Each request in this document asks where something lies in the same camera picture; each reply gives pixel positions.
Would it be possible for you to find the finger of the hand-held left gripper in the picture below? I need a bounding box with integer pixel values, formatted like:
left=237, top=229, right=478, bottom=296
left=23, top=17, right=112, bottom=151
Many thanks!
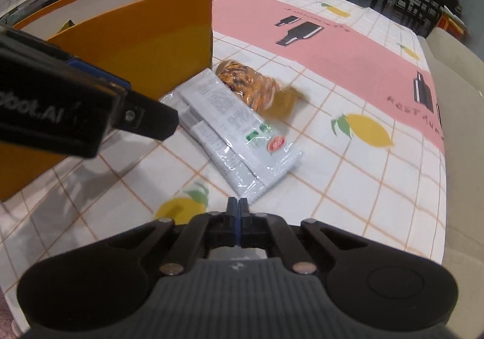
left=113, top=90, right=181, bottom=142
left=0, top=26, right=133, bottom=92

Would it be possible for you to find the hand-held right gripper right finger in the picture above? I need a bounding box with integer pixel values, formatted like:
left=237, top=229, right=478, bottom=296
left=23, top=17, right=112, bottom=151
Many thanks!
left=238, top=198, right=369, bottom=275

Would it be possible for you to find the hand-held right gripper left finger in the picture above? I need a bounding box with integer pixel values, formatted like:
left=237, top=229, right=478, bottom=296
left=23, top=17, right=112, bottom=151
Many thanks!
left=107, top=197, right=239, bottom=275

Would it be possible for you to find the orange cardboard box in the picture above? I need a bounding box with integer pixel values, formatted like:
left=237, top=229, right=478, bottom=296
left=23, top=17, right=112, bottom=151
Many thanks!
left=0, top=0, right=213, bottom=203

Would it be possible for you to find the white snack packet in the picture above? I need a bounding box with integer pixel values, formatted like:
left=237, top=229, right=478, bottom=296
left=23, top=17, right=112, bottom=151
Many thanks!
left=159, top=68, right=305, bottom=206

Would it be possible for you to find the orange cookie snack bag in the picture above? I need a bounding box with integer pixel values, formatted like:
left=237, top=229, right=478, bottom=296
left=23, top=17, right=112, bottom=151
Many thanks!
left=215, top=60, right=309, bottom=121

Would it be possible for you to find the lemon print tablecloth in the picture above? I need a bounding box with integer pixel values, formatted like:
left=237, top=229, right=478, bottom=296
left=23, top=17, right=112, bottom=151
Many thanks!
left=0, top=0, right=447, bottom=288

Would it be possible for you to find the beige sofa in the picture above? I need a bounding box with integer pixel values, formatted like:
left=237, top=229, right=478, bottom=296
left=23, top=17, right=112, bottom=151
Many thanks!
left=416, top=26, right=484, bottom=339

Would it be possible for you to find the dark dining chair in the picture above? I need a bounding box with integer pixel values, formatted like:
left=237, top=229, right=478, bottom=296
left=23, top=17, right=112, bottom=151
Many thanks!
left=393, top=0, right=463, bottom=37

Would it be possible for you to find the red object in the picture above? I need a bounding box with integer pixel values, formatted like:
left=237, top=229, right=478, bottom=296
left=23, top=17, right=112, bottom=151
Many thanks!
left=437, top=8, right=470, bottom=42

